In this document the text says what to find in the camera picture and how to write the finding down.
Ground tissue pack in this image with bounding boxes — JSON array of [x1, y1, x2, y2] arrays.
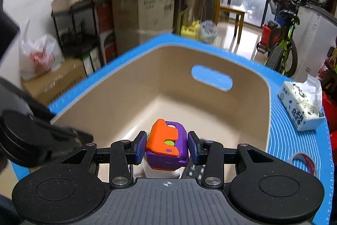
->
[[277, 74, 326, 132]]

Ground tall brown cardboard box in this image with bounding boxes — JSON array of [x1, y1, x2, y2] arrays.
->
[[113, 0, 176, 57]]

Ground black shelf rack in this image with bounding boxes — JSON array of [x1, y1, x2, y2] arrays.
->
[[51, 0, 117, 76]]

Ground orange purple toy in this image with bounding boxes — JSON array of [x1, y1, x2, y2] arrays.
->
[[145, 119, 190, 171]]

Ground flat brown cardboard box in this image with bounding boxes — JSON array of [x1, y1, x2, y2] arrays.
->
[[22, 58, 88, 107]]

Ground wooden table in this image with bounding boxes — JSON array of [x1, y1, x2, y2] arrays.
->
[[218, 4, 247, 44]]

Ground white plastic bag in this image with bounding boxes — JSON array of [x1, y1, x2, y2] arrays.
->
[[19, 19, 65, 81]]

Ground blue silicone mat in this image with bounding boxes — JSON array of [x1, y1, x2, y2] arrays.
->
[[11, 32, 331, 225]]

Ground green bicycle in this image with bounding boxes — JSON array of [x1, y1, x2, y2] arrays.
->
[[257, 0, 301, 76]]

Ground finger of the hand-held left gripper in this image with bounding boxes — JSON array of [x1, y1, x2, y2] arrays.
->
[[50, 121, 94, 160]]

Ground red container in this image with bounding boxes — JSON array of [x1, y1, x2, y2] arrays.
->
[[261, 23, 280, 52]]

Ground white appliance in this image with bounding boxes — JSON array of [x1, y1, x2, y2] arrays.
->
[[294, 5, 337, 84]]

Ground tape roll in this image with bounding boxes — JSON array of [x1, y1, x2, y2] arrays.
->
[[288, 152, 321, 179]]

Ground yellow plastic jugs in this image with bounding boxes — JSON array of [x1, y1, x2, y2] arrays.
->
[[180, 21, 202, 39]]

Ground beige plastic bin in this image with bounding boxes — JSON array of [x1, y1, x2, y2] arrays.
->
[[50, 42, 271, 181]]

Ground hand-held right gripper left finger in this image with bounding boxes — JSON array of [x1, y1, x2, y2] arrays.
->
[[61, 131, 147, 189]]

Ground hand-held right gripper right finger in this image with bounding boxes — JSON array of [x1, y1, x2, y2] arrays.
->
[[187, 131, 274, 187]]

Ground clear plastic bag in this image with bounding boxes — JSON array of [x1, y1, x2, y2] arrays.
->
[[200, 20, 218, 43]]

